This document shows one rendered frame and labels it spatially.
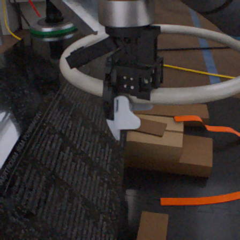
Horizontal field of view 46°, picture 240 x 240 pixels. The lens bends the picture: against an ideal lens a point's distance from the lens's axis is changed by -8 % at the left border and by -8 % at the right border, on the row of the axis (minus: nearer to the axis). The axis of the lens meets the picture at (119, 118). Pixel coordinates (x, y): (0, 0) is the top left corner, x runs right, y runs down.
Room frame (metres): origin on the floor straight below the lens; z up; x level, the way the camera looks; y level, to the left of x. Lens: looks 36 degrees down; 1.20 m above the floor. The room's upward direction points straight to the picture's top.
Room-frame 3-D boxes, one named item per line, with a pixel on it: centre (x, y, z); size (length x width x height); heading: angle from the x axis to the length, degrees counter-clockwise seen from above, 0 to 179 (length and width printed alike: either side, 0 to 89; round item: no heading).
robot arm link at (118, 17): (0.46, -0.01, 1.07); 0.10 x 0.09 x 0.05; 155
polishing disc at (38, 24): (1.20, 0.27, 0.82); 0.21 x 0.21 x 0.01
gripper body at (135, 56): (0.45, -0.02, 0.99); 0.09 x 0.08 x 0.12; 65
